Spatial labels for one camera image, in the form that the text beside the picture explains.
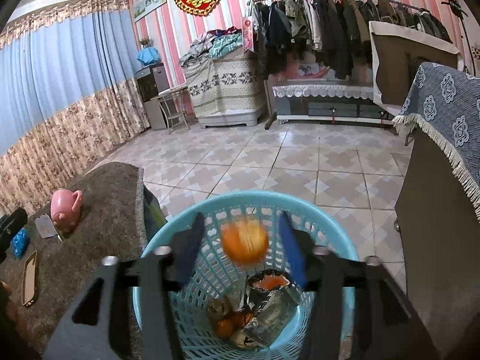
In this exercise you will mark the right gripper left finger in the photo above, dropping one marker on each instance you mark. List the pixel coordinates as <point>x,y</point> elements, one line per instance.
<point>185,248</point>

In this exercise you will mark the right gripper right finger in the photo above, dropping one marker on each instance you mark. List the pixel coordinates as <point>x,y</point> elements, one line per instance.
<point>298,247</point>

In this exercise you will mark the blue plastic bag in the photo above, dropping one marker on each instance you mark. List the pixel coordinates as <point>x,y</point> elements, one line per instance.
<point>19,243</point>

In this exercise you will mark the white scalloped paper card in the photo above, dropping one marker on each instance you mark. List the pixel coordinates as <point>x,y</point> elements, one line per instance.
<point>45,226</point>

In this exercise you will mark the orange mandarin fruit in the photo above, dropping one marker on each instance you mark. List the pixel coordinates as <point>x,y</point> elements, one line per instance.
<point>244,242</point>

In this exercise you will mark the crumpled snack bag trash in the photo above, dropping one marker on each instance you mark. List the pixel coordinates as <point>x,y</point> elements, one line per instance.
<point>272,297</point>

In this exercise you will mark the pink piggy bank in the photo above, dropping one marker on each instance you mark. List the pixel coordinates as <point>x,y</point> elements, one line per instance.
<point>65,209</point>

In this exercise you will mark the tan phone case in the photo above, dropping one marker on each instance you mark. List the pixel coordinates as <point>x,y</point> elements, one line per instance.
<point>29,280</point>

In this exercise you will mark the light blue plastic basket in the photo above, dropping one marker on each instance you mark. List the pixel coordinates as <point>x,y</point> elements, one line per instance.
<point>214,273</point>

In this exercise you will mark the grey fuzzy table mat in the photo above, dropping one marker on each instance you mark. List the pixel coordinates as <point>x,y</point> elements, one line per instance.
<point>111,223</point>

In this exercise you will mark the small grey stool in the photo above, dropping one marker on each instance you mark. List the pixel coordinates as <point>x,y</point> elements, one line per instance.
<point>173,108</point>

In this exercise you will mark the blue and floral curtain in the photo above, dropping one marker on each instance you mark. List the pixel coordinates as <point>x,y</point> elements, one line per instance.
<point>68,96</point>

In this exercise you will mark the cloth covered storage box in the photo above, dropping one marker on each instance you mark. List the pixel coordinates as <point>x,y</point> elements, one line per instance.
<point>227,91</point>

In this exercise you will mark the low tv stand lace cover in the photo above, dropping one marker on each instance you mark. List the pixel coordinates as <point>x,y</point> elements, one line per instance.
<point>334,102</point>

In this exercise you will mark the black water dispenser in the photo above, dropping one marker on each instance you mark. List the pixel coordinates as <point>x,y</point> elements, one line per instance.
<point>151,81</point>

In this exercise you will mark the pile of folded clothes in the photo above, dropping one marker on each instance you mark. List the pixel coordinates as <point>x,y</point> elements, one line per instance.
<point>214,43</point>

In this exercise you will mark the blue floral fringed cloth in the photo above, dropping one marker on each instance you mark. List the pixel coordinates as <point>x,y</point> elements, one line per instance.
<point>444,104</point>

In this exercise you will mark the cloth covered television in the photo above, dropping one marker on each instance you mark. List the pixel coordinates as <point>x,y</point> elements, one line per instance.
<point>397,54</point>

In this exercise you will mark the clothes rack with coats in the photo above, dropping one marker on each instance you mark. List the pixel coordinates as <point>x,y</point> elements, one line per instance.
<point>335,32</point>

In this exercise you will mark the landscape wall picture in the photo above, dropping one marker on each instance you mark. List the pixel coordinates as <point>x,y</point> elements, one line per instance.
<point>142,8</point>

